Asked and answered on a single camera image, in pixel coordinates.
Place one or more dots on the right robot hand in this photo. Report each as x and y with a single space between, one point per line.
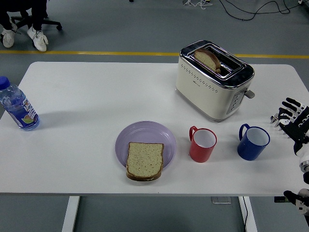
298 130

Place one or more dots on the blue enamel cup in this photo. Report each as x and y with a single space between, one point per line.
248 151

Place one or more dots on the red enamel cup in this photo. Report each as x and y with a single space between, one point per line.
200 153

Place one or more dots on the rounded bread slice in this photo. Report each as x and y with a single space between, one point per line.
205 59

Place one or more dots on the square bread slice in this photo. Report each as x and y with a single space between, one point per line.
144 159

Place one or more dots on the silver metal toast rack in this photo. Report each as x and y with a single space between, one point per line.
274 119

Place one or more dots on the black table control panel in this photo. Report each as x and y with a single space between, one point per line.
279 199

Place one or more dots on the white table leg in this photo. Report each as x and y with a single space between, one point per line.
70 213
251 215

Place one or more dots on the cream and chrome toaster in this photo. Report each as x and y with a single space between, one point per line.
205 96

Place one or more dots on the purple round plate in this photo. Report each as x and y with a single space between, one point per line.
144 131

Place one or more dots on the black office chair base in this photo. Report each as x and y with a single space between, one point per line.
51 23

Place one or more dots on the blue-capped water bottle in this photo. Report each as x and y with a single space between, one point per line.
21 108

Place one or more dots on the grey bracket under table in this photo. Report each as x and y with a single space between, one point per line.
220 200

